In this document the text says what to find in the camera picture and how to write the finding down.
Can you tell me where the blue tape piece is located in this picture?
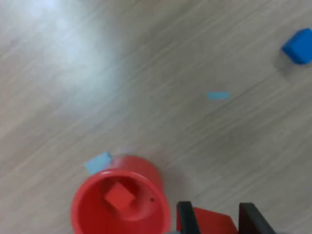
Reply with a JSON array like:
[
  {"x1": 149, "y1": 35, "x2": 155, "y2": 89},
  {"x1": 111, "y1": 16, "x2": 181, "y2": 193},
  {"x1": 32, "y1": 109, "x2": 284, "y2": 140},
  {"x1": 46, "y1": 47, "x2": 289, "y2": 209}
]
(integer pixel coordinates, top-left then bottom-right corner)
[
  {"x1": 84, "y1": 152, "x2": 113, "y2": 176},
  {"x1": 207, "y1": 92, "x2": 231, "y2": 100}
]

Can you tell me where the blue cube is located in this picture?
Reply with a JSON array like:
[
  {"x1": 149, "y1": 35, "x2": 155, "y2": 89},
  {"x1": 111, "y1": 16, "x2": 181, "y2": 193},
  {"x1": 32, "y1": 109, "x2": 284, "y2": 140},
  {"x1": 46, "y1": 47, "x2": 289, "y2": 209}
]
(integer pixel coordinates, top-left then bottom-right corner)
[{"x1": 281, "y1": 28, "x2": 312, "y2": 65}]

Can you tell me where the red plastic bin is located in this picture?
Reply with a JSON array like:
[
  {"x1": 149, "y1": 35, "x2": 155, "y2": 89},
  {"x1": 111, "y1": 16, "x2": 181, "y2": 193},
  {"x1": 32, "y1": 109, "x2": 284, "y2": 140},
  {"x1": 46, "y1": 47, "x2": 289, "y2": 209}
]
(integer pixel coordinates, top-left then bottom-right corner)
[{"x1": 70, "y1": 156, "x2": 173, "y2": 234}]

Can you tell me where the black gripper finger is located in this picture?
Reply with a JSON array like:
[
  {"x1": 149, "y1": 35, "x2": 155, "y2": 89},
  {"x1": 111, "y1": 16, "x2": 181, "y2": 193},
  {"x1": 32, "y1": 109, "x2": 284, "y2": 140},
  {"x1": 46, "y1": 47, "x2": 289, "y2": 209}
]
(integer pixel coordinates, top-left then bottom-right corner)
[
  {"x1": 176, "y1": 201, "x2": 200, "y2": 234},
  {"x1": 238, "y1": 202, "x2": 277, "y2": 234}
]

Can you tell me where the red cube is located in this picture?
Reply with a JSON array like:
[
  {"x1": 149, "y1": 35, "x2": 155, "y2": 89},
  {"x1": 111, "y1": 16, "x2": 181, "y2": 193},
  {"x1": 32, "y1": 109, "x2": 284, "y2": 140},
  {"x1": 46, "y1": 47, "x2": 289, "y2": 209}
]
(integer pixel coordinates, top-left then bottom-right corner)
[
  {"x1": 192, "y1": 207, "x2": 239, "y2": 234},
  {"x1": 103, "y1": 182, "x2": 136, "y2": 211}
]

